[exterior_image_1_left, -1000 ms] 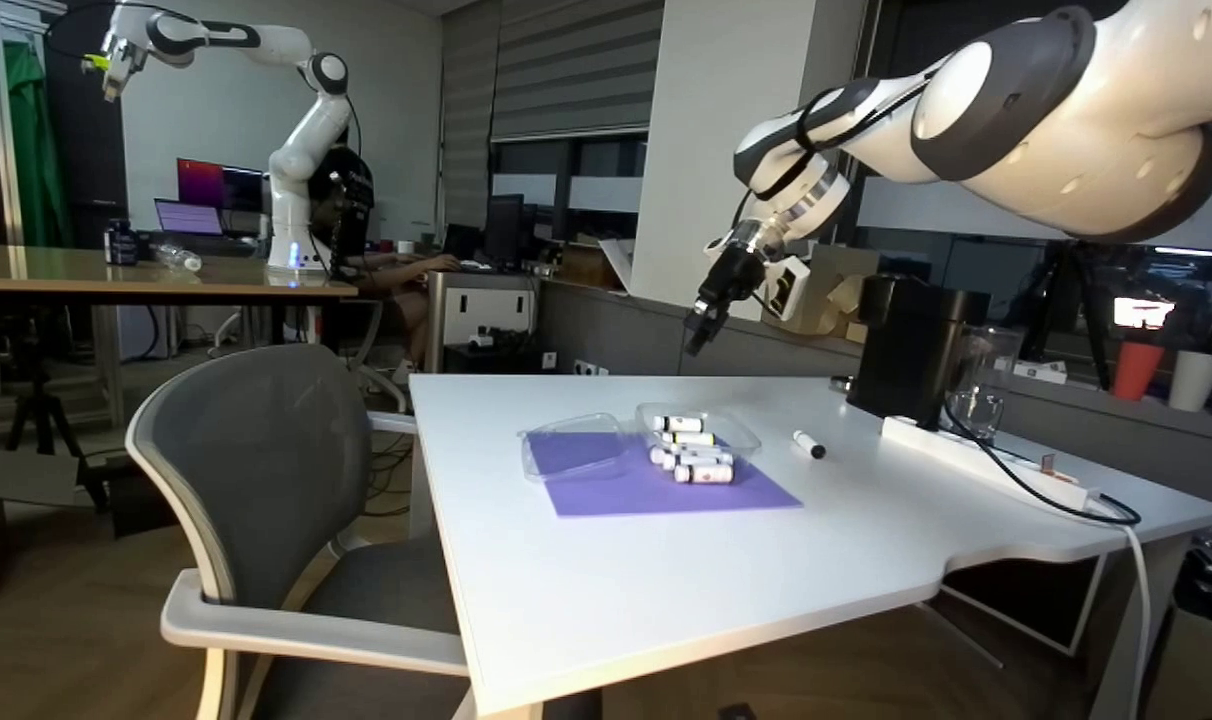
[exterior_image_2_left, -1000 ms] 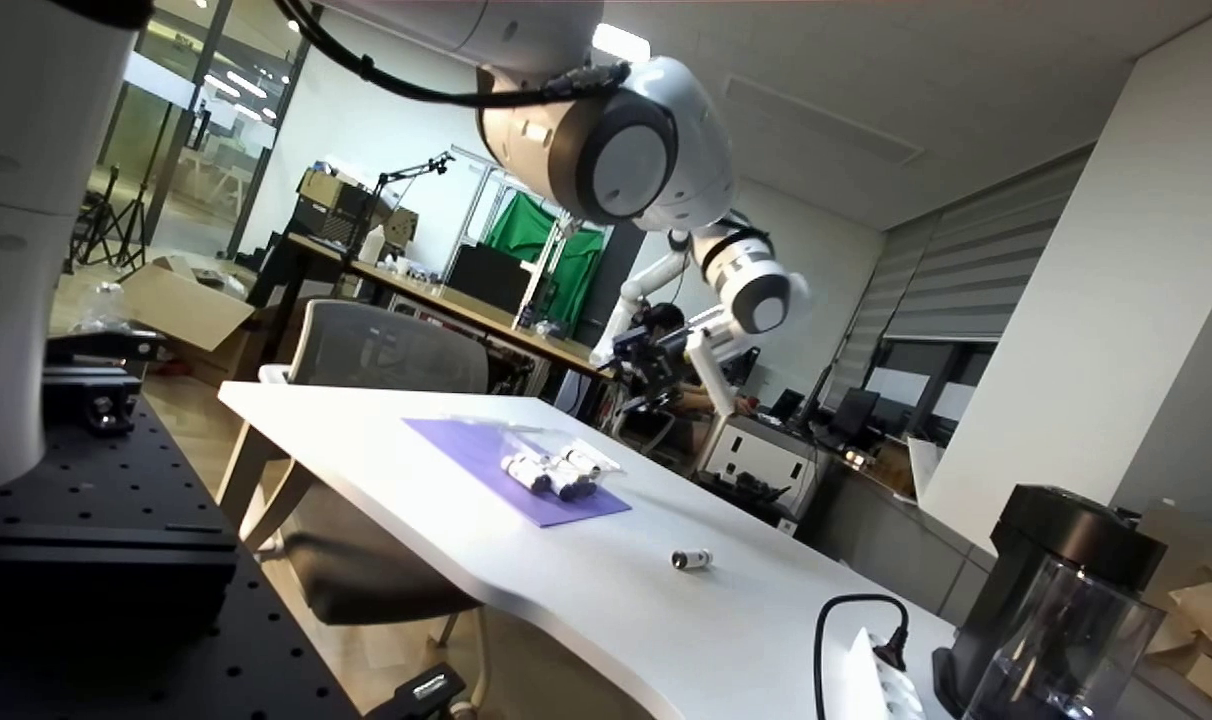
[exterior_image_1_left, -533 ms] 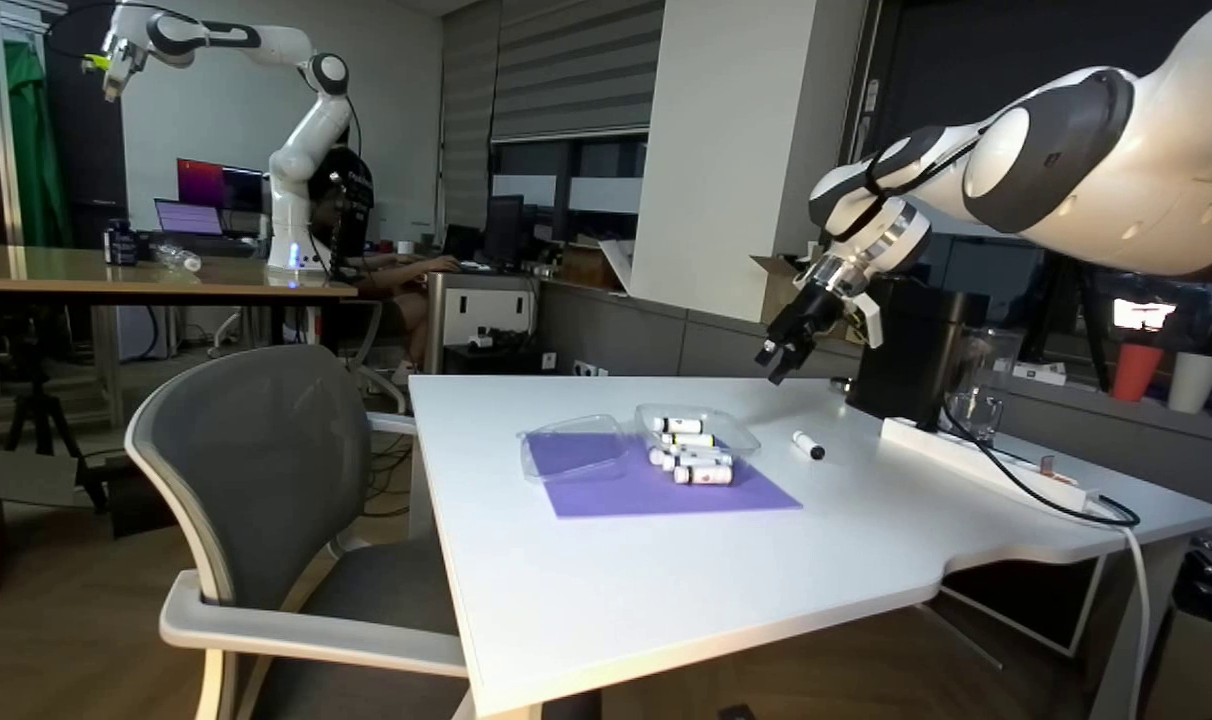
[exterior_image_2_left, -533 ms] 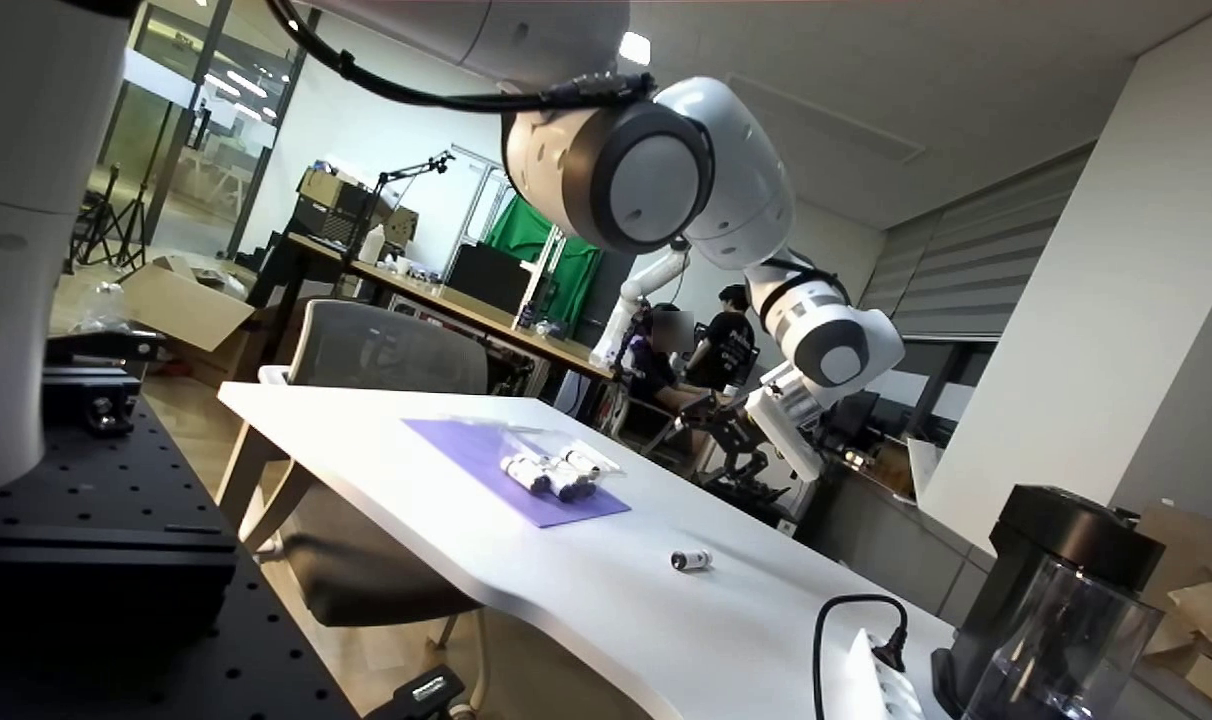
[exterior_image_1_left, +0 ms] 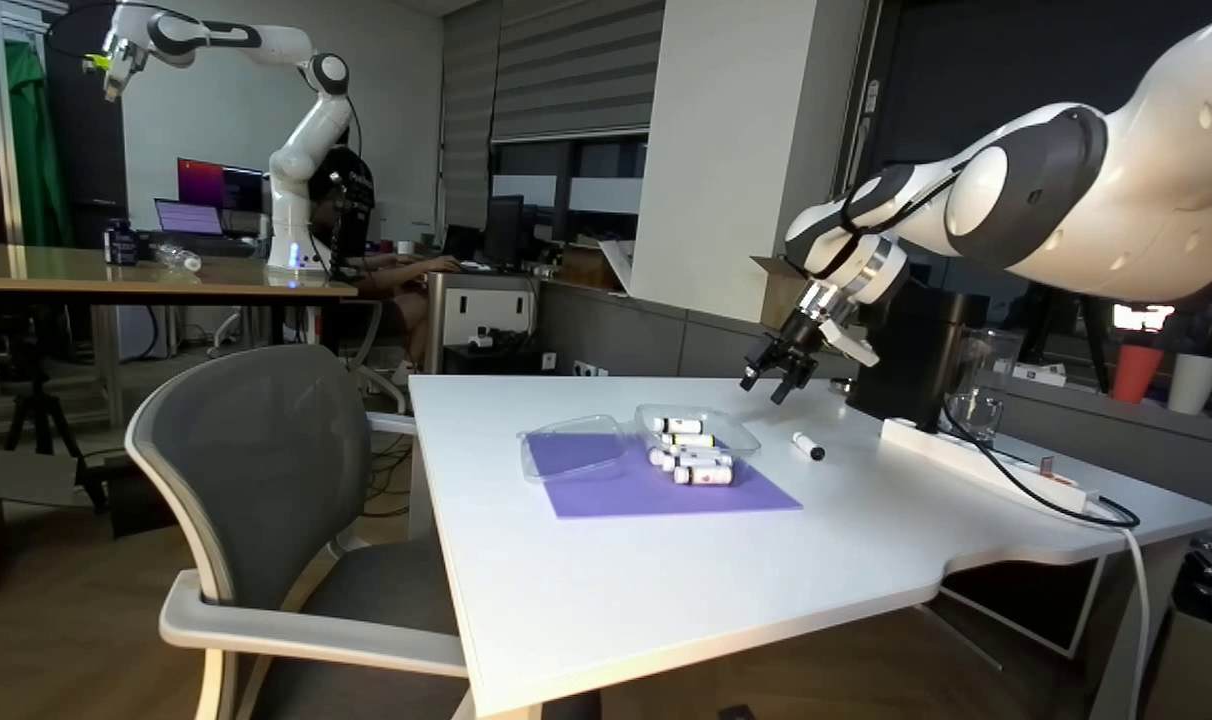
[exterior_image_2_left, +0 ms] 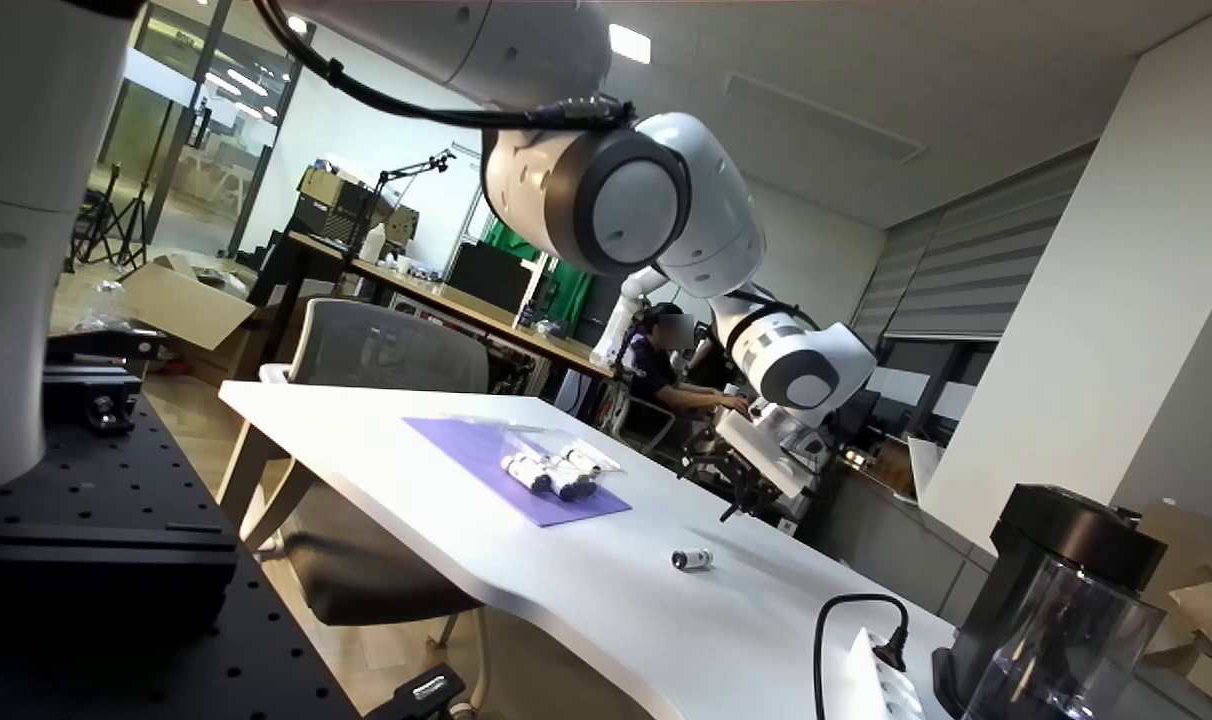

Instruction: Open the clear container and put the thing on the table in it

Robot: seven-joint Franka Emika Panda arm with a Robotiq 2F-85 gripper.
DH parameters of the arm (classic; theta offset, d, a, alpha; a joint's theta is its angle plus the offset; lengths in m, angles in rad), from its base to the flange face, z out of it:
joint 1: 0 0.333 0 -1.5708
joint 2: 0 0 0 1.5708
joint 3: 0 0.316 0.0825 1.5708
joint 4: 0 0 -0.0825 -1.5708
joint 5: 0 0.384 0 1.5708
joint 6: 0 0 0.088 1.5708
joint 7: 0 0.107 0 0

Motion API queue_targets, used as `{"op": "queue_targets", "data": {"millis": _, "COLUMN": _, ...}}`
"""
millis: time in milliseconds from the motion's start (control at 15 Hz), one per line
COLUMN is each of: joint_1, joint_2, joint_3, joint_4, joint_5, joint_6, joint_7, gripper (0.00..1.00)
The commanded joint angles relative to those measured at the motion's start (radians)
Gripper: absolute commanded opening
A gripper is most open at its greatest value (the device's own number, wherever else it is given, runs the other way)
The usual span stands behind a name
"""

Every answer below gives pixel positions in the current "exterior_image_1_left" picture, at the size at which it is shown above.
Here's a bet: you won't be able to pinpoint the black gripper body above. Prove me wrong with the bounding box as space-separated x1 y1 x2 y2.
778 285 859 371

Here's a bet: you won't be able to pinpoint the clear plastic lid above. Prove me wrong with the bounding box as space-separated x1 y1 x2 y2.
511 409 635 486

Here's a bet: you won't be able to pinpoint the open laptop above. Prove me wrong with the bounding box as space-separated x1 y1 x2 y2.
150 194 263 261

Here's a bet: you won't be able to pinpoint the cardboard box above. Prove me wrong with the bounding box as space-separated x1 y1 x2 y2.
749 253 824 330

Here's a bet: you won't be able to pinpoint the purple mat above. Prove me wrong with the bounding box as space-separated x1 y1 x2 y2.
521 426 807 522

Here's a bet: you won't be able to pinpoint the white power strip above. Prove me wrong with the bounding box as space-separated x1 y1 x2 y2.
880 412 1143 530

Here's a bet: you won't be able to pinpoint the white computer case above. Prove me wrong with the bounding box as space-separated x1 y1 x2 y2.
426 265 545 358

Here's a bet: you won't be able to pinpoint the red cup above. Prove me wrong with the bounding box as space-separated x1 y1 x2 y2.
1108 338 1166 409

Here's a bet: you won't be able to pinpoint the grey window blinds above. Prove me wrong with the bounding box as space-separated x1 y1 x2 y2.
434 0 667 148

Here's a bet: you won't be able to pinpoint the white cup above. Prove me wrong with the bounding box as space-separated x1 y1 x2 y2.
1165 349 1212 421

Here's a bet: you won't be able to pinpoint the person in dark shirt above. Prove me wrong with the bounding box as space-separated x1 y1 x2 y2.
302 139 465 306

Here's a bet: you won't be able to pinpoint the black bag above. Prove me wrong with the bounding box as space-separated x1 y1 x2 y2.
1139 536 1212 720

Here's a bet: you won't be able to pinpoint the grey mesh office chair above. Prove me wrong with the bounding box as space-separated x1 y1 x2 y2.
121 338 477 720

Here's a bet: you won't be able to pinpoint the monitor with pink screen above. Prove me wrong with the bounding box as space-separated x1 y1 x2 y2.
172 150 270 213

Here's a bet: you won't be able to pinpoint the wooden desk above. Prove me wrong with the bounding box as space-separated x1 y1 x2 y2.
0 239 363 405

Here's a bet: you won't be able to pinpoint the black tripod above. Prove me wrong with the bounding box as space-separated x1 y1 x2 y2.
0 338 110 510

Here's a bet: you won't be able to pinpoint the green cloth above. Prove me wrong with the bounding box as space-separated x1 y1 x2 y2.
0 34 73 246

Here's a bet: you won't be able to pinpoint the black power cable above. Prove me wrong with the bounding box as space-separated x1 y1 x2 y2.
938 400 1143 530

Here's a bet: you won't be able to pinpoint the white power cord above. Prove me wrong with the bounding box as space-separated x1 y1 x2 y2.
1113 516 1156 720

